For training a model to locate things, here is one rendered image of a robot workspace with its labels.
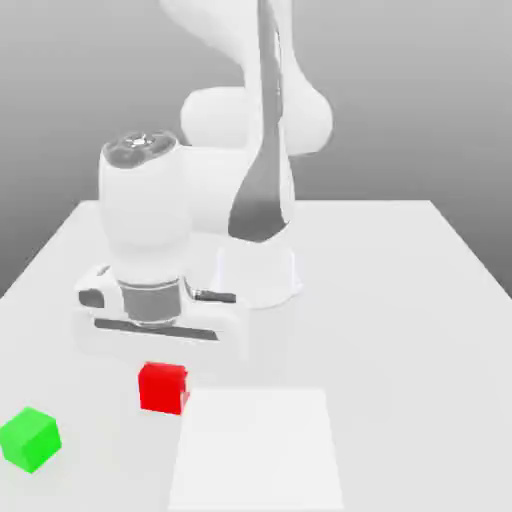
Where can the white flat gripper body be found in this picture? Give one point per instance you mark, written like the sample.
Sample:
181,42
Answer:
160,340

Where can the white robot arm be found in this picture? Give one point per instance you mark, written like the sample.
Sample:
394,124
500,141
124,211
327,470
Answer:
144,208

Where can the small red cube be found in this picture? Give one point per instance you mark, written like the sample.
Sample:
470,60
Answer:
160,388

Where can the small green cube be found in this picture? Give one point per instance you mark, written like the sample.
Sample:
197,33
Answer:
28,439

